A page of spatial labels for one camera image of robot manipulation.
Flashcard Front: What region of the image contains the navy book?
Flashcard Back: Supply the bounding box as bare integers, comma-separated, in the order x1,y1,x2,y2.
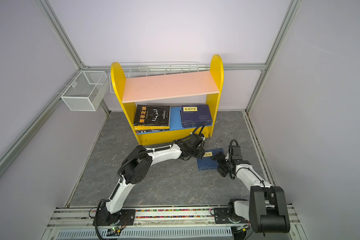
197,148,224,171
180,104,213,128

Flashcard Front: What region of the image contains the yellow cartoon book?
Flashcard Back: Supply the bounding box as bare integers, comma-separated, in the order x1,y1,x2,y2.
134,126,170,132

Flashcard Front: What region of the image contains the black book yellow title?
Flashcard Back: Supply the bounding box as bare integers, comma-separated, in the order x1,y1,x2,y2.
134,105,171,127

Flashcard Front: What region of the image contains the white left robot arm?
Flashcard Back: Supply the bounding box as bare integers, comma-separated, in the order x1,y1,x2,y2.
94,133,205,226

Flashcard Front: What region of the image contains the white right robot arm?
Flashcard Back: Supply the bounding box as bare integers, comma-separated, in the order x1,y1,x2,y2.
213,146,291,234

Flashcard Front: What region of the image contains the white mesh basket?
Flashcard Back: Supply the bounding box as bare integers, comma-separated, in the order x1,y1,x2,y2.
61,71,109,112

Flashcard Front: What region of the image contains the white wire rack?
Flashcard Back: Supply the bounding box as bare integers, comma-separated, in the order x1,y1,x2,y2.
120,62,201,78

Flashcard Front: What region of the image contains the white vented cable duct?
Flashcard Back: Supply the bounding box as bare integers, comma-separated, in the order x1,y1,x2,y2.
54,227,233,240

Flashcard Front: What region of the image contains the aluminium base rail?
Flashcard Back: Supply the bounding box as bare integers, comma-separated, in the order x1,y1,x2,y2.
47,204,301,227

